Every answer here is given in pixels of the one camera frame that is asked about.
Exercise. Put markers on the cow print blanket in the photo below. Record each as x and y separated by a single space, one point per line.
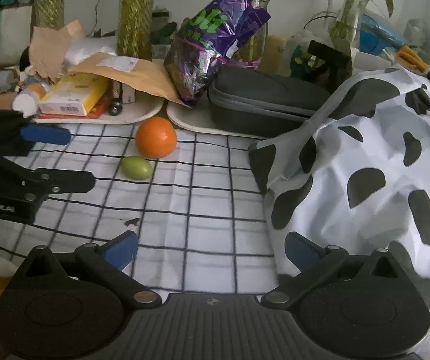
356 174

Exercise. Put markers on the yellow white medicine box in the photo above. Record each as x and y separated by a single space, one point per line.
74 95

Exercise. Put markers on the white oval tray left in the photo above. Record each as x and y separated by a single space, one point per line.
145 107

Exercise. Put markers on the large orange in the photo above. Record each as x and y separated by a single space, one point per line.
155 138

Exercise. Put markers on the purple snack bag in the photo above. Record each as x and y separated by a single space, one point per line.
208 41

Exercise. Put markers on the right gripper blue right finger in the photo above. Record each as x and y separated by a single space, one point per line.
301 252

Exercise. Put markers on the white tray right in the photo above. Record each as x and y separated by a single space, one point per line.
198 119

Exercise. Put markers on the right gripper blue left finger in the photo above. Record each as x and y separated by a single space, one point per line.
121 250

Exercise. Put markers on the glass vase right with bamboo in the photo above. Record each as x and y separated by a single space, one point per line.
348 23

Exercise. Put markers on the black white checkered tablecloth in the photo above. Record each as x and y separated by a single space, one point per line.
199 217

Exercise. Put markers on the white cylinder container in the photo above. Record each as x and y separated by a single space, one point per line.
27 101

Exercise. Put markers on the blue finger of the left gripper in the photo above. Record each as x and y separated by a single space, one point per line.
63 181
46 134

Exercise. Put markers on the green jujube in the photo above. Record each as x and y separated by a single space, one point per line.
136 168

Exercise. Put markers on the black zipper case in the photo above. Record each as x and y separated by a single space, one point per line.
261 104

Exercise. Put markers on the glass vase centre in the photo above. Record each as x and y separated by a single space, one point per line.
134 29

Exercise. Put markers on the brown paper envelope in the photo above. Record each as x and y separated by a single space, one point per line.
139 74

